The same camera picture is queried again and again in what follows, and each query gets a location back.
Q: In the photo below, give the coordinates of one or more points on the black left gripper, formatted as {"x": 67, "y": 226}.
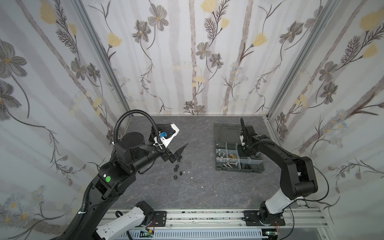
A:
{"x": 166, "y": 155}

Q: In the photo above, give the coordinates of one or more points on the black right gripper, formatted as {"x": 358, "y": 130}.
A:
{"x": 247, "y": 138}

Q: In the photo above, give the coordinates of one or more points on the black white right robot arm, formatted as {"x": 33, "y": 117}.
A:
{"x": 297, "y": 181}

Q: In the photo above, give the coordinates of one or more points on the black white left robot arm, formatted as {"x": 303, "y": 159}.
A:
{"x": 130, "y": 155}

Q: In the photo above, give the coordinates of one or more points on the green plastic organizer box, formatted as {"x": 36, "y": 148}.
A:
{"x": 227, "y": 139}

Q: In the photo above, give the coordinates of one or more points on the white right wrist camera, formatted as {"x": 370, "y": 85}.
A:
{"x": 242, "y": 140}

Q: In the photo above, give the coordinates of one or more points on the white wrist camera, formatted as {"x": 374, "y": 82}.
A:
{"x": 242, "y": 140}
{"x": 167, "y": 132}

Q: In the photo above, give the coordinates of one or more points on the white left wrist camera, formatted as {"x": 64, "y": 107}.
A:
{"x": 167, "y": 132}

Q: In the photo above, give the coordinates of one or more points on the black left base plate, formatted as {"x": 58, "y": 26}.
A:
{"x": 159, "y": 219}

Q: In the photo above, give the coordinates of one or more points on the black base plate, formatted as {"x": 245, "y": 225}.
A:
{"x": 257, "y": 219}
{"x": 159, "y": 219}

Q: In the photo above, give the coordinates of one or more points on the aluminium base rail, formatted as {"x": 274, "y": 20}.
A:
{"x": 301, "y": 223}

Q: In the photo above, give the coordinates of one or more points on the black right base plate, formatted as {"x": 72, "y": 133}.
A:
{"x": 257, "y": 219}

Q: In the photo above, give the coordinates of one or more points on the white slotted cable duct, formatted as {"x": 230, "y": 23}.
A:
{"x": 200, "y": 234}

